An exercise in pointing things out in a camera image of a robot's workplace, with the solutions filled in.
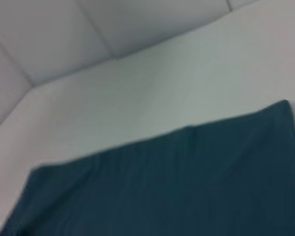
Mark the teal t-shirt with FREE print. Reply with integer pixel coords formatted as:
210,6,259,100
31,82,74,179
0,99,295,236

